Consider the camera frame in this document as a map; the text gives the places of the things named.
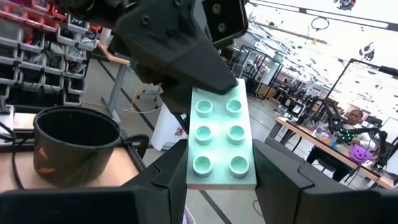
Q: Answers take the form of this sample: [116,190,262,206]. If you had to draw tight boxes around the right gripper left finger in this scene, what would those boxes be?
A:
[0,139,189,224]

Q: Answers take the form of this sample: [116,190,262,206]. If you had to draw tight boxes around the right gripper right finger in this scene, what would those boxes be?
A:
[253,138,398,224]

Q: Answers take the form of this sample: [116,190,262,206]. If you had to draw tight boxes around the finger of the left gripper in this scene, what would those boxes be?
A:
[136,63,193,114]
[114,0,239,96]

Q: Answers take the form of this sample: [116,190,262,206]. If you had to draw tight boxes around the teal toy brick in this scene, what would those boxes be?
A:
[185,78,258,190]

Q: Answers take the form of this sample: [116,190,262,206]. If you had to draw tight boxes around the white trash can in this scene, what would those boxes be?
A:
[150,103,189,152]

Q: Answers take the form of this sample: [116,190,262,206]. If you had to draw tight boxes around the wooden desk grey legs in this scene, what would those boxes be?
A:
[95,42,132,123]

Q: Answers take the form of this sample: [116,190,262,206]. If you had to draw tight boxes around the long wooden worktable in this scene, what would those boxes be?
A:
[267,116,396,190]

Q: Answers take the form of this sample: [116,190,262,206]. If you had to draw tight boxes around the black pumpkin face bucket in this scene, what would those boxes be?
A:
[32,105,122,188]

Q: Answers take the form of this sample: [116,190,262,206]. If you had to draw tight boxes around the purple pumpkin bucket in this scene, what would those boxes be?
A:
[348,144,374,164]

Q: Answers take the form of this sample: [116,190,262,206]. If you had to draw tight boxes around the storage bin rack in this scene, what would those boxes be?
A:
[0,0,102,106]

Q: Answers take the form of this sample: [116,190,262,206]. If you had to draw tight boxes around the person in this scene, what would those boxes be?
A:
[306,108,377,183]

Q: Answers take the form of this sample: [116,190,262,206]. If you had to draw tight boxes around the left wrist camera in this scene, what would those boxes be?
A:
[201,0,249,50]

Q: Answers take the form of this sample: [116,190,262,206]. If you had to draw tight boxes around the black cable by bucket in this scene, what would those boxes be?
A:
[9,123,27,190]

